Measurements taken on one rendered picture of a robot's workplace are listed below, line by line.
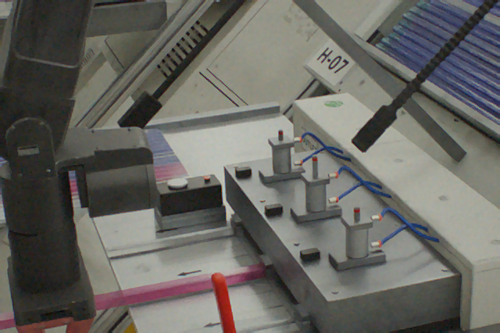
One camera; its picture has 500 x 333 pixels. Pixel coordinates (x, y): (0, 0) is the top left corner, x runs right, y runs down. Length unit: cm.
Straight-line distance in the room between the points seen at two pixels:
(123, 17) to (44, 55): 147
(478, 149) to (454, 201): 13
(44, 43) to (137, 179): 15
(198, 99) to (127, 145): 150
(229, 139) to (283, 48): 94
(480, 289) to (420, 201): 14
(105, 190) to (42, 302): 11
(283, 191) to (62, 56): 42
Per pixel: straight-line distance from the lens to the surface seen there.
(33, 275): 87
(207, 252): 113
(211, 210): 119
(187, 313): 102
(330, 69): 151
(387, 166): 113
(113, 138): 84
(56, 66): 77
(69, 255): 87
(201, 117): 150
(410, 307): 95
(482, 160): 115
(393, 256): 99
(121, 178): 84
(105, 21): 223
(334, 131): 124
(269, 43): 234
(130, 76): 223
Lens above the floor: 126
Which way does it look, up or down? 5 degrees down
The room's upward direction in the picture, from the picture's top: 42 degrees clockwise
